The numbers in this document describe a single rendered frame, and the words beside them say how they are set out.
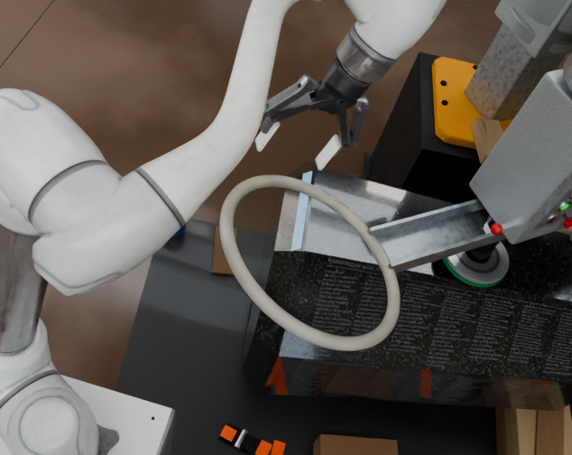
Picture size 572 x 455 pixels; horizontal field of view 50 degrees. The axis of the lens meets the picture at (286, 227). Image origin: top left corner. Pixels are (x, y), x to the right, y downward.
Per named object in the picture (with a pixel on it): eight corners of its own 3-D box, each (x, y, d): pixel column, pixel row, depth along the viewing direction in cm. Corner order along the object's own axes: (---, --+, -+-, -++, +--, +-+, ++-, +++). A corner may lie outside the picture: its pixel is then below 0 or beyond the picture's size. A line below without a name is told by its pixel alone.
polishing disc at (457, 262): (520, 273, 191) (521, 271, 190) (467, 292, 183) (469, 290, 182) (482, 219, 200) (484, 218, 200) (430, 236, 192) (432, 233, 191)
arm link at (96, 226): (174, 208, 76) (109, 137, 79) (54, 304, 72) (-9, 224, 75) (189, 242, 88) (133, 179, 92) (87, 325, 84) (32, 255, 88)
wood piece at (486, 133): (469, 126, 243) (475, 117, 239) (492, 128, 245) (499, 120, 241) (480, 164, 232) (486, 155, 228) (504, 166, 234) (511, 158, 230)
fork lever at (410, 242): (543, 178, 190) (552, 167, 186) (582, 227, 181) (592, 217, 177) (356, 227, 162) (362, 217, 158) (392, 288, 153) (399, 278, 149)
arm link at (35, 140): (-14, 437, 125) (-70, 357, 130) (57, 394, 136) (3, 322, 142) (30, 187, 73) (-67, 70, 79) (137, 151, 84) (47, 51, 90)
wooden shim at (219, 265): (215, 227, 285) (215, 226, 284) (236, 229, 287) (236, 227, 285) (211, 273, 271) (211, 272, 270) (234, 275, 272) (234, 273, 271)
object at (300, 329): (337, 184, 170) (344, 177, 168) (428, 338, 147) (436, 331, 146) (186, 175, 138) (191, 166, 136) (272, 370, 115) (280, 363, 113)
